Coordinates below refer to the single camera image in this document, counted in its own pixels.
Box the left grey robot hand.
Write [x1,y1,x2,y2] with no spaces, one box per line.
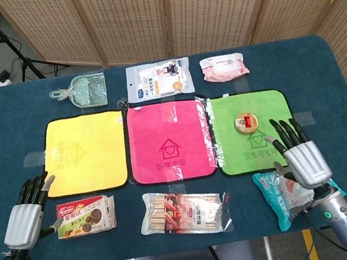
[0,170,67,253]

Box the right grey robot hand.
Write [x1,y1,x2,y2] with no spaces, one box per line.
[260,110,335,195]

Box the round gold tin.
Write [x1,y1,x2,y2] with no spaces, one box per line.
[232,109,261,136]

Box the green towel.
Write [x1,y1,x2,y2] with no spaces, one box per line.
[205,85,301,179]

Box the yellow towel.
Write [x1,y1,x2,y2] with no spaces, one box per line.
[36,108,135,201]

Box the pink towel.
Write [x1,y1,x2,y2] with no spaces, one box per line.
[117,95,218,190]

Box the teal snack bag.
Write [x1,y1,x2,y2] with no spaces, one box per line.
[251,159,347,235]

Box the open cookie carton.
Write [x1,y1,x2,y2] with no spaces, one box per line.
[52,193,119,240]

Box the crinkled clear tape strip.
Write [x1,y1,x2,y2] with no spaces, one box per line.
[193,92,230,170]

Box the pink wet wipes pack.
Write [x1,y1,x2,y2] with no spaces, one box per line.
[198,51,251,85]

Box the bamboo chopsticks pack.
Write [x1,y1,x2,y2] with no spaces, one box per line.
[134,180,235,246]

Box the bagged green plastic dustpan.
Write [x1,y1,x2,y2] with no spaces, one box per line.
[46,72,110,114]

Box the black tripod stand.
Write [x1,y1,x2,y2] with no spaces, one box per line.
[0,0,72,86]

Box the white printed pouch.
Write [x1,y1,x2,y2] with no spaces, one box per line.
[122,56,195,104]

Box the wooden folding screen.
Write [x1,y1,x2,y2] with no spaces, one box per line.
[0,0,347,260]

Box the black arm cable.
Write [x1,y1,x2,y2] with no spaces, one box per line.
[299,204,332,234]

